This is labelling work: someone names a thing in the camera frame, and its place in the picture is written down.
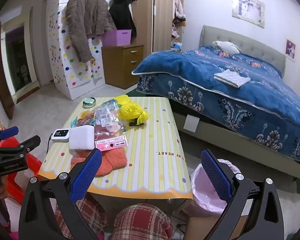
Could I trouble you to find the blue floral blanket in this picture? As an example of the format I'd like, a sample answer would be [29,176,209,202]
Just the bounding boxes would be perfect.
[131,45,300,165]

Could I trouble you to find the red plastic chair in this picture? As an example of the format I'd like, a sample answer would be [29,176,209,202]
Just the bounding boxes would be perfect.
[0,132,44,203]

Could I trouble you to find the pink plastic basket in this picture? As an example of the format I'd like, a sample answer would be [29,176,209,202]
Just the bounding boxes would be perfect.
[102,29,132,47]

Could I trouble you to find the hanging pink clothes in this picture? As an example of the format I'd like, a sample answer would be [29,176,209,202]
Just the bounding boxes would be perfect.
[172,0,186,48]

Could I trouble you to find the round green tin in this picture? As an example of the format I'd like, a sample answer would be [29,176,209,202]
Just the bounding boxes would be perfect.
[83,97,97,108]

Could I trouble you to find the large wall poster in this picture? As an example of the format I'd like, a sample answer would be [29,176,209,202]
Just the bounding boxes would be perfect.
[231,0,265,28]

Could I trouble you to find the person's right leg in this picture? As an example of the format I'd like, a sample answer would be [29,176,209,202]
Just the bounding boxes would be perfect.
[114,204,174,240]

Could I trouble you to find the wooden drawer cabinet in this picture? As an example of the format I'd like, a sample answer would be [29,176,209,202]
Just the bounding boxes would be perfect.
[101,45,145,90]

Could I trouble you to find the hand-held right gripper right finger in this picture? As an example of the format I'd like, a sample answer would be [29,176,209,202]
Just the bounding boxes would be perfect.
[201,149,284,240]

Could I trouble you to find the trash bin with pink bag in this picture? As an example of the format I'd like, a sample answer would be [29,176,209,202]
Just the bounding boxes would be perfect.
[190,159,243,217]

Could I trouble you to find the colourful toy packet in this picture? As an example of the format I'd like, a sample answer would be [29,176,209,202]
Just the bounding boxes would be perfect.
[70,99,120,128]

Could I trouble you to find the white rectangular box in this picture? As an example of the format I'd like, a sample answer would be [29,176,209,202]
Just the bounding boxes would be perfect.
[69,126,95,150]

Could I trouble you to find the person's left leg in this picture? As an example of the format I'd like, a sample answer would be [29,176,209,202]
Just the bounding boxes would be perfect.
[54,197,108,240]

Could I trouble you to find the white dotted cabinet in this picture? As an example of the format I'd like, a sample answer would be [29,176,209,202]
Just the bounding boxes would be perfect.
[47,4,106,101]

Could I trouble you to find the black hooded jacket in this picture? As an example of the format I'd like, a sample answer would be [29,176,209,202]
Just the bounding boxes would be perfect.
[109,0,137,38]

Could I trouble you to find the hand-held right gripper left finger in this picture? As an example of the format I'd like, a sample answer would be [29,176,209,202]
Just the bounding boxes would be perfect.
[19,148,105,240]

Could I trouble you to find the clear plastic packet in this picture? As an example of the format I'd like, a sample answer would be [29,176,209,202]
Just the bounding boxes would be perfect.
[94,106,127,140]

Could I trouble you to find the small wall poster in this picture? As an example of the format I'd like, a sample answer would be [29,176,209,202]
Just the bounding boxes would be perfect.
[285,39,297,62]

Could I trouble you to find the brown wooden door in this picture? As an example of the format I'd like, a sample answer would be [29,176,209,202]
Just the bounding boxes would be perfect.
[0,17,15,119]

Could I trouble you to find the wooden wardrobe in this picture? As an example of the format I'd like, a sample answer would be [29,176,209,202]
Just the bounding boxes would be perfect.
[121,0,185,54]

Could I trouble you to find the orange knitted cloth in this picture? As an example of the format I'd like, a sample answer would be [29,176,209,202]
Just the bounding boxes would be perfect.
[70,145,128,178]

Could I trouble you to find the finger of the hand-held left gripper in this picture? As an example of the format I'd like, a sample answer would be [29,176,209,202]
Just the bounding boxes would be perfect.
[0,135,42,159]
[0,126,19,144]

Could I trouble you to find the person's leg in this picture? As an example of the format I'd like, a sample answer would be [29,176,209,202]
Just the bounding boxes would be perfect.
[54,197,108,240]
[114,204,174,240]

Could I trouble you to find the grey charging cable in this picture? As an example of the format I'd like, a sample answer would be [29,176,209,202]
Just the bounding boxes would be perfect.
[45,134,53,155]

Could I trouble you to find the pink printed card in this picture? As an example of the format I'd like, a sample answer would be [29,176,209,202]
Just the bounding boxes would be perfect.
[95,135,129,152]

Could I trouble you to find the white pillow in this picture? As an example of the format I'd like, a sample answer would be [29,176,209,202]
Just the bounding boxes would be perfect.
[212,40,242,55]

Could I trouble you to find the folded white towel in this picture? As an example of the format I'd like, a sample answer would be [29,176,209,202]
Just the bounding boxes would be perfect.
[213,69,251,88]

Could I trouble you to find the yellow striped tablecloth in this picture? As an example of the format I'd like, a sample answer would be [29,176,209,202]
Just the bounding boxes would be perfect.
[37,96,193,200]

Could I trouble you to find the white pocket router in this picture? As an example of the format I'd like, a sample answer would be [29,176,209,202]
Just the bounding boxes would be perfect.
[51,128,70,140]

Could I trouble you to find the yellow yarn bundle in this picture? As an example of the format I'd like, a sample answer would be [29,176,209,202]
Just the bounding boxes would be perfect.
[114,94,150,125]

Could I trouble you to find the grey upholstered bed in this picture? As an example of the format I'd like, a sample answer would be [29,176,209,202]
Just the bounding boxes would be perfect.
[170,25,300,180]

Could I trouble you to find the brown quilted jacket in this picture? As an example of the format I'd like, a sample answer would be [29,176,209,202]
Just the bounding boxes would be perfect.
[65,0,117,63]

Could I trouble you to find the white square card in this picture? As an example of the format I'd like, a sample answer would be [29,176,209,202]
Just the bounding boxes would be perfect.
[184,115,200,132]

